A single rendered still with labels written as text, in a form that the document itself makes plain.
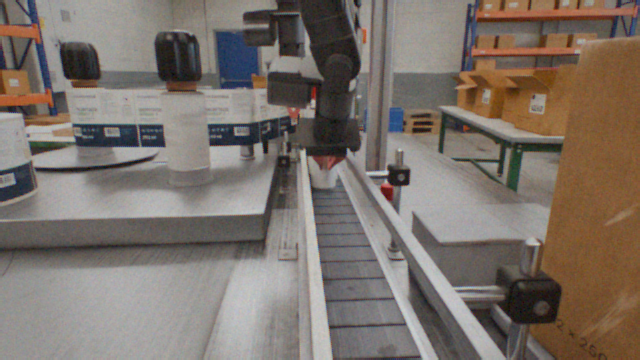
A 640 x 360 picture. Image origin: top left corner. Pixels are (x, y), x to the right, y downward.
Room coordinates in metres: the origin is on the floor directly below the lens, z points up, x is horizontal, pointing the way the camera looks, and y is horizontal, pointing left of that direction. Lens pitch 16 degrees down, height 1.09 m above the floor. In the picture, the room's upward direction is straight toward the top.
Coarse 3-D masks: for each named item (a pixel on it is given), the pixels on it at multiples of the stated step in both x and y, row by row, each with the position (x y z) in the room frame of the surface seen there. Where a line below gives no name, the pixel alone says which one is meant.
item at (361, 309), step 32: (320, 192) 0.65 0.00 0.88; (320, 224) 0.50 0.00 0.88; (352, 224) 0.50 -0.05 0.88; (320, 256) 0.40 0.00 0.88; (352, 256) 0.40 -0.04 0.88; (352, 288) 0.33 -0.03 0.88; (384, 288) 0.33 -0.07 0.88; (352, 320) 0.28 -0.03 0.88; (384, 320) 0.28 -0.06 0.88; (352, 352) 0.24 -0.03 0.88; (384, 352) 0.24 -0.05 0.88; (416, 352) 0.24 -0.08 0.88
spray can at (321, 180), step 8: (312, 104) 0.68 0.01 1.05; (312, 112) 0.67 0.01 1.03; (312, 160) 0.67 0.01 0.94; (328, 160) 0.66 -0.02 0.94; (312, 168) 0.67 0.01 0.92; (328, 168) 0.66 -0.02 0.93; (312, 176) 0.67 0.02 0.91; (320, 176) 0.66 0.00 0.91; (328, 176) 0.66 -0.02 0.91; (312, 184) 0.67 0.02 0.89; (320, 184) 0.66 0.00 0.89; (328, 184) 0.66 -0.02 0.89
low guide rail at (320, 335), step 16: (304, 160) 0.78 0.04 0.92; (304, 176) 0.64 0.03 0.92; (304, 192) 0.54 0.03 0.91; (304, 208) 0.49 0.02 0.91; (320, 272) 0.30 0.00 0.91; (320, 288) 0.27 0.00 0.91; (320, 304) 0.25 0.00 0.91; (320, 320) 0.23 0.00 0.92; (320, 336) 0.21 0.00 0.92; (320, 352) 0.20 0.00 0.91
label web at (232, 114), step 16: (208, 96) 0.92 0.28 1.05; (224, 96) 0.93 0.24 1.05; (240, 96) 0.93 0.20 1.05; (256, 96) 0.97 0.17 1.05; (160, 112) 0.91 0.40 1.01; (208, 112) 0.92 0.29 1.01; (224, 112) 0.93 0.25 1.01; (240, 112) 0.93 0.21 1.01; (256, 112) 0.97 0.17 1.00; (272, 112) 1.05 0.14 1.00; (160, 128) 0.91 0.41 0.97; (208, 128) 0.92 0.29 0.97; (224, 128) 0.93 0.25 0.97; (240, 128) 0.93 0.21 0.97; (256, 128) 0.97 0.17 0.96; (272, 128) 1.04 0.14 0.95; (288, 128) 1.13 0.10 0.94; (224, 144) 0.93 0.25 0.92; (240, 144) 0.93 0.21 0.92
